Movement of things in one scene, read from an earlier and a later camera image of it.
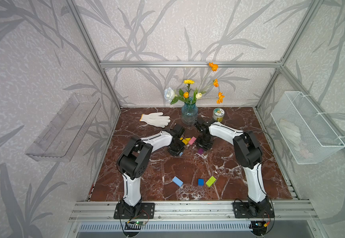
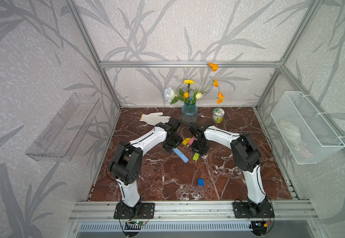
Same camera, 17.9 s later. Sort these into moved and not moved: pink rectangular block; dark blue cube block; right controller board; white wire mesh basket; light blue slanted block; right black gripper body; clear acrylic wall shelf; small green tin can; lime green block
Moved: right black gripper body; light blue slanted block; lime green block
Not moved: right controller board; clear acrylic wall shelf; white wire mesh basket; small green tin can; pink rectangular block; dark blue cube block
